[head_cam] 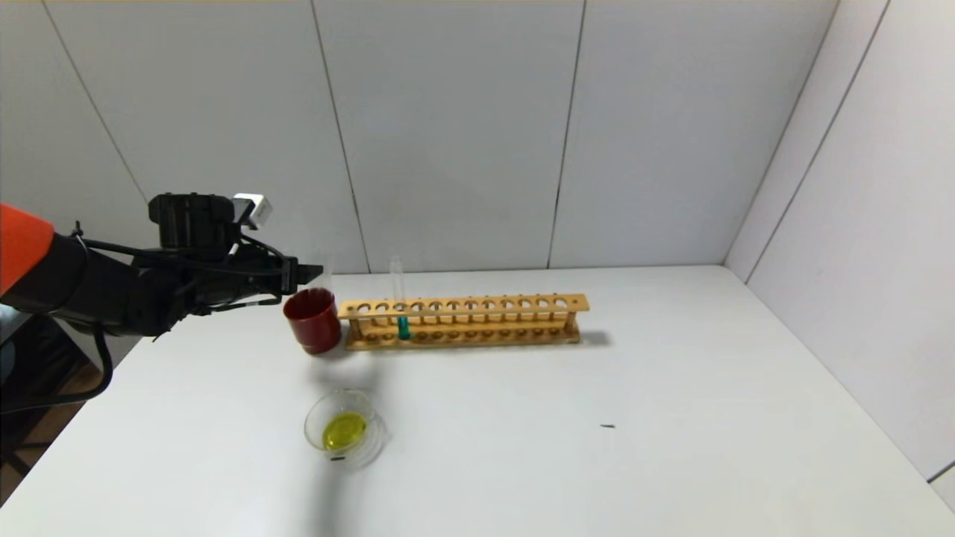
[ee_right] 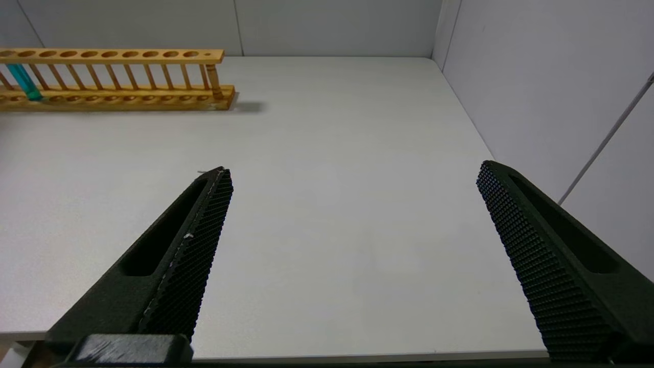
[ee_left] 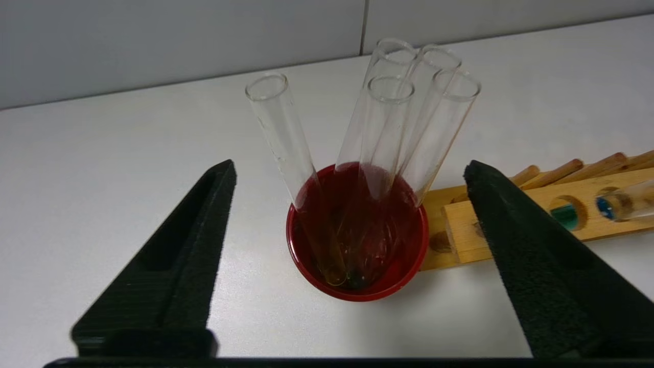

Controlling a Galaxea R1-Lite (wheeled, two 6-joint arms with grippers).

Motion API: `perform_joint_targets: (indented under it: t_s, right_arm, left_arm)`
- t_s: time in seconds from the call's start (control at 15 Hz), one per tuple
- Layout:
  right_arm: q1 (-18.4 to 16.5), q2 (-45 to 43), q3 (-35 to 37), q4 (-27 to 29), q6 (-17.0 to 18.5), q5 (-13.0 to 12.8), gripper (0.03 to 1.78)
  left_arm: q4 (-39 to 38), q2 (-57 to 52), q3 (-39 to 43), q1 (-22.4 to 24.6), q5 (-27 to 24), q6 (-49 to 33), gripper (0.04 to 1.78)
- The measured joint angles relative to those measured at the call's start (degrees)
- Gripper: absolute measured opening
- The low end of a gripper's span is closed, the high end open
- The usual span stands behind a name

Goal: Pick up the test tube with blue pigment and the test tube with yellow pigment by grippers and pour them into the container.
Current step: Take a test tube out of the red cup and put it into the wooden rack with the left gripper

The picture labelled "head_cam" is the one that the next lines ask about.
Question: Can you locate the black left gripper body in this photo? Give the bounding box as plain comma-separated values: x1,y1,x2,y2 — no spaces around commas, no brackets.
239,256,298,299

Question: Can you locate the test tube with blue pigment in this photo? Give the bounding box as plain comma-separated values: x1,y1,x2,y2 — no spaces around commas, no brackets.
389,256,412,342

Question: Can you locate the wooden test tube rack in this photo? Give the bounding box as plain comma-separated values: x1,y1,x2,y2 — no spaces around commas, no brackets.
339,293,590,351

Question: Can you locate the red plastic cup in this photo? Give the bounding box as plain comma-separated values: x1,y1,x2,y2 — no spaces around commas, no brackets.
284,288,344,356

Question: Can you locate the clear glass dish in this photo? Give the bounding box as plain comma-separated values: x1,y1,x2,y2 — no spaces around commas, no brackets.
303,388,389,471

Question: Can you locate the black desk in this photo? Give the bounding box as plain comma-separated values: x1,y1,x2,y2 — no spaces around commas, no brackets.
0,312,105,486

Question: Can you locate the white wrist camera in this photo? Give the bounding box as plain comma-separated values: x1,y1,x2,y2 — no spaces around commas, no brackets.
232,193,274,230

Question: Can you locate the thick black cable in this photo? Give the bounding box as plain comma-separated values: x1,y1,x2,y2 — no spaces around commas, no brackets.
0,328,115,415

